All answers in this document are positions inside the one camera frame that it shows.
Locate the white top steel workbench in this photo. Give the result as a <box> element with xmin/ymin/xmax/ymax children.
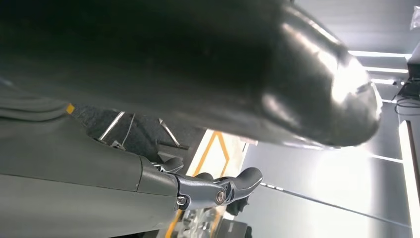
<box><xmin>98</xmin><ymin>111</ymin><xmax>258</xmax><ymax>184</ymax></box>

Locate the grey box white label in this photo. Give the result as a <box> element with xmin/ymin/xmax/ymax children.
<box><xmin>214</xmin><ymin>219</ymin><xmax>253</xmax><ymax>238</ymax></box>

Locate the ceiling light strip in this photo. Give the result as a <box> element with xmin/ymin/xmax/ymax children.
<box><xmin>348</xmin><ymin>50</ymin><xmax>412</xmax><ymax>60</ymax></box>
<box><xmin>363</xmin><ymin>66</ymin><xmax>410</xmax><ymax>74</ymax></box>

